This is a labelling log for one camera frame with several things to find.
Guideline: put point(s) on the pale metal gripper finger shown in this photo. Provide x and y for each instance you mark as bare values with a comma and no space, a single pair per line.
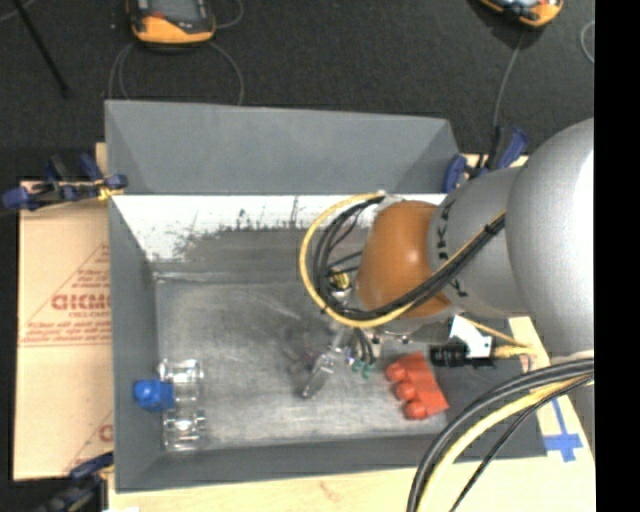
317,377

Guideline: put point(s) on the red toy building block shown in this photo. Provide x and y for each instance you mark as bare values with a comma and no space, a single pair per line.
417,386

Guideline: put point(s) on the grey metal bin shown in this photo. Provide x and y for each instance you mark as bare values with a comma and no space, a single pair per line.
270,300

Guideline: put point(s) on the clear block with blue piece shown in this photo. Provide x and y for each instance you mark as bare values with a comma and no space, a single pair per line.
175,400

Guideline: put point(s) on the brown cardboard board red print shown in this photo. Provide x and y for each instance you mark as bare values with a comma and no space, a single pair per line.
60,350

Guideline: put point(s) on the black cylinder on white bracket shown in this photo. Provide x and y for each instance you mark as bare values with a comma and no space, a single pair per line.
457,352

